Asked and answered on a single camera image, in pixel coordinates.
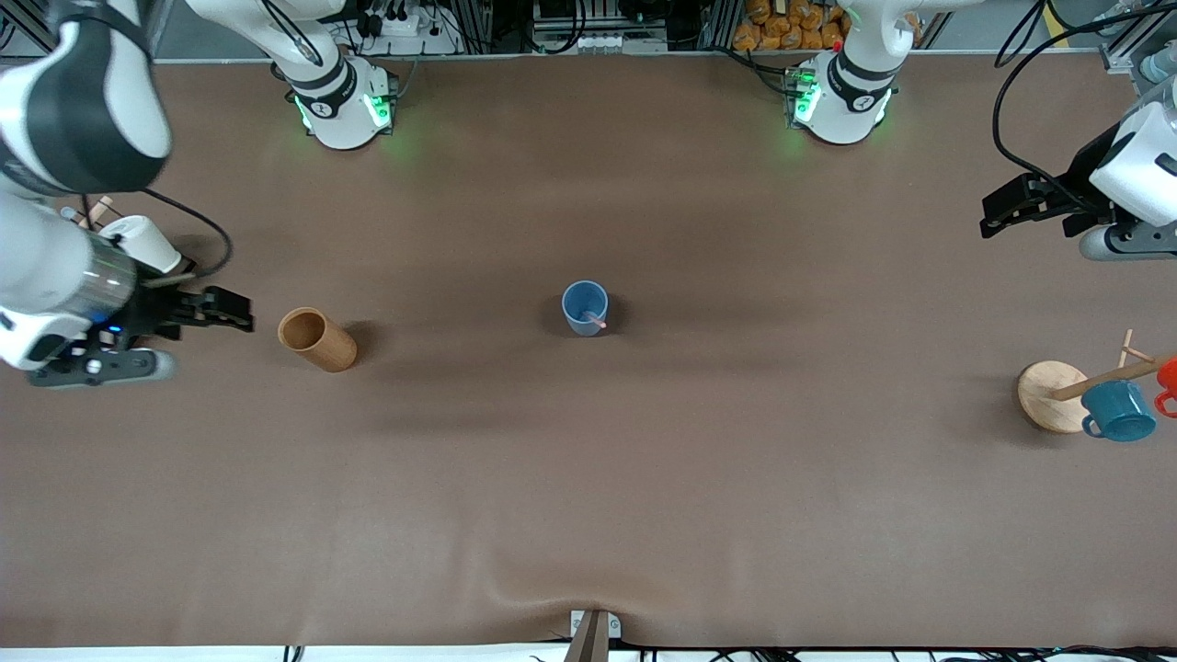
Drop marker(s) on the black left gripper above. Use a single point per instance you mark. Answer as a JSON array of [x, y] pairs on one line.
[[1078, 195]]

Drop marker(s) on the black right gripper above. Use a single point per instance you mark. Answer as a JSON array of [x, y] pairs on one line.
[[154, 311]]

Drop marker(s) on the light blue cup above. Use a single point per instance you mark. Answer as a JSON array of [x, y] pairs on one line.
[[584, 303]]

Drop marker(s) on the pink chopstick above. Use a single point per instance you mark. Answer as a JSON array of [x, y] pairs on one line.
[[596, 321]]

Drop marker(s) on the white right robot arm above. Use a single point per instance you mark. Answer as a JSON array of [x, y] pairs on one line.
[[74, 110]]

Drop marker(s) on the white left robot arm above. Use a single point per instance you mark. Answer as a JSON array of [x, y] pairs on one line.
[[851, 92]]

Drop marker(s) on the white upturned cup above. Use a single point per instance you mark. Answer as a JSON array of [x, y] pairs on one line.
[[152, 241]]

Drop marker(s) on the wooden cylinder holder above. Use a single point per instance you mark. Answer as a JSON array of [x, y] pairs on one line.
[[322, 342]]

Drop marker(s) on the wooden mug tree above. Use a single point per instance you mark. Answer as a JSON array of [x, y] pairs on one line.
[[1048, 395]]

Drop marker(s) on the teal enamel mug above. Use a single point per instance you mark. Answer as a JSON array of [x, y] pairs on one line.
[[1117, 409]]

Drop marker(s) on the orange mug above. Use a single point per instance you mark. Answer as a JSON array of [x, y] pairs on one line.
[[1169, 379]]

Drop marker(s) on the orange bread roll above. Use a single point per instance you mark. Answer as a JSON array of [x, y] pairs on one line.
[[747, 37], [759, 10], [789, 39], [811, 39]]

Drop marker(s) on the white power strip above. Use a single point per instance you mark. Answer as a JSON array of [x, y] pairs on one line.
[[397, 24]]

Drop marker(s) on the brown table mat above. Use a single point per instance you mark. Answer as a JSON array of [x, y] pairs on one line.
[[588, 496]]

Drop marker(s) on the aluminium frame profile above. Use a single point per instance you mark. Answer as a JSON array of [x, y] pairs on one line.
[[23, 23], [1124, 55]]

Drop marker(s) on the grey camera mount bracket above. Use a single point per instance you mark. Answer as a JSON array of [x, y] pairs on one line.
[[590, 636]]

